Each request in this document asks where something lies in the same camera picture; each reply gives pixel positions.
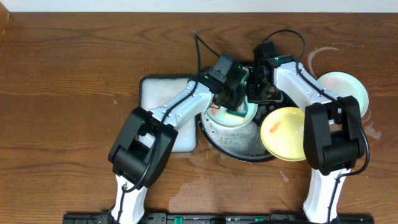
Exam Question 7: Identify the green yellow sponge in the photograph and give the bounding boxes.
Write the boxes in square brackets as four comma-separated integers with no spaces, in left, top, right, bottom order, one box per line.
[224,102,248,121]

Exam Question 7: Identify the mint plate top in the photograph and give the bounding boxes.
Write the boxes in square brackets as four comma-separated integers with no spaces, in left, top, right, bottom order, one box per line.
[205,74,259,128]

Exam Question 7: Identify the mint plate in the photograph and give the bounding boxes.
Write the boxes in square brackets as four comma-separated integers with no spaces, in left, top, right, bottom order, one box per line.
[318,72,369,117]
[205,74,259,128]

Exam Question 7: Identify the yellow plate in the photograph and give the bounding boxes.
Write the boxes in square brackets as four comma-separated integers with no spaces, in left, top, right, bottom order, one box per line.
[261,107,306,162]

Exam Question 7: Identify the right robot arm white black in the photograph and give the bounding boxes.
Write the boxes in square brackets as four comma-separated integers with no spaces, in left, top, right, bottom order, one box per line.
[247,42,369,223]

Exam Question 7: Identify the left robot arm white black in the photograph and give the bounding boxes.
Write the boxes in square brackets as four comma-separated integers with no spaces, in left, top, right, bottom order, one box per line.
[108,74,244,223]

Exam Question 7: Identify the round black tray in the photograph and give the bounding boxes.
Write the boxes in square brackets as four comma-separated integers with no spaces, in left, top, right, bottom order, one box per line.
[197,60,299,163]

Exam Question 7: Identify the black rectangular soapy water tray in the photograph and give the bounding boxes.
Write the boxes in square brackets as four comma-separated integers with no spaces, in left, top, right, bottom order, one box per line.
[139,75,197,153]

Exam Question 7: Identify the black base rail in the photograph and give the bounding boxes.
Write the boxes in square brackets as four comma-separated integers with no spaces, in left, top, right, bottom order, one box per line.
[62,212,375,224]

